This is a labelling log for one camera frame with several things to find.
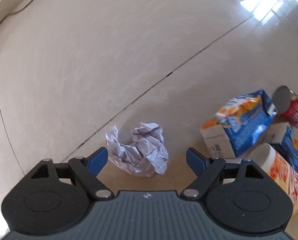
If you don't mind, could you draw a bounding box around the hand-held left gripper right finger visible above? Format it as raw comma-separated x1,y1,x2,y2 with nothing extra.
180,148,266,200

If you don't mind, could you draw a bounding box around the white paper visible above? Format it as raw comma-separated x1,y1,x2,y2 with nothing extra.
105,122,169,178

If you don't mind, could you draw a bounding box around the small blue juice carton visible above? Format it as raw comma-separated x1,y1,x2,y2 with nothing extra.
264,122,298,175

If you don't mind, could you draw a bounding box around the black floor cable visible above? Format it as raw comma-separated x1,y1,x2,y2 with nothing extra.
0,0,55,39

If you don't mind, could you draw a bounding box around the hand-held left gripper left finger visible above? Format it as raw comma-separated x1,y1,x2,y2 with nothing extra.
30,147,114,200

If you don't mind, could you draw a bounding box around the cup with yellow lid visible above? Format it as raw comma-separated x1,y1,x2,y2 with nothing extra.
255,143,298,215

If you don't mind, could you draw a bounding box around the large blue juice carton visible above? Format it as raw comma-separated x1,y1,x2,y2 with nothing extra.
200,89,277,158

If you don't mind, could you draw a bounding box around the red drink can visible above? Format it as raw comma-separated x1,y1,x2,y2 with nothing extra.
272,85,298,130

